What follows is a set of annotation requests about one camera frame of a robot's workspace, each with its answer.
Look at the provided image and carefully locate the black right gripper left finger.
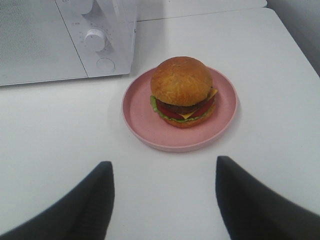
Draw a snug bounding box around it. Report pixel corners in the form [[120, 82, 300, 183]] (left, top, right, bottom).
[[0, 161, 115, 240]]

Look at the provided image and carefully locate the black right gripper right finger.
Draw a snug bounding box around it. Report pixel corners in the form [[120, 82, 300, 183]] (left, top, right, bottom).
[[215, 156, 320, 240]]

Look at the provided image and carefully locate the pink round plate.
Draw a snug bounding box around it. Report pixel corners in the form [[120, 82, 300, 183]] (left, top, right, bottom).
[[122, 68, 239, 153]]

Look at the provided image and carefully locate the burger with lettuce and cheese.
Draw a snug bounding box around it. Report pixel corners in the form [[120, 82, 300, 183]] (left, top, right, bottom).
[[150, 56, 218, 129]]

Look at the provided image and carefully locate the round white door button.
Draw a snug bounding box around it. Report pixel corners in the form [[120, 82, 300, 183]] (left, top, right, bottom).
[[96, 58, 115, 72]]

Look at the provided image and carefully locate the white timer knob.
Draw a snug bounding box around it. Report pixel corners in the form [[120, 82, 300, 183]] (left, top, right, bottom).
[[84, 28, 107, 52]]

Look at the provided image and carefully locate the white microwave door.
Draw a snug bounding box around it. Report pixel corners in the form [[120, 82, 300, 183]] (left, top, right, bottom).
[[0, 0, 87, 86]]

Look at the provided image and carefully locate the white microwave oven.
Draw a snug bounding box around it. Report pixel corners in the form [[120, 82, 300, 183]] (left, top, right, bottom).
[[0, 0, 138, 87]]

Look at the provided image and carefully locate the upper white power knob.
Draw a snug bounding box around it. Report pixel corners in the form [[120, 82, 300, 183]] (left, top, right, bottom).
[[79, 0, 94, 15]]

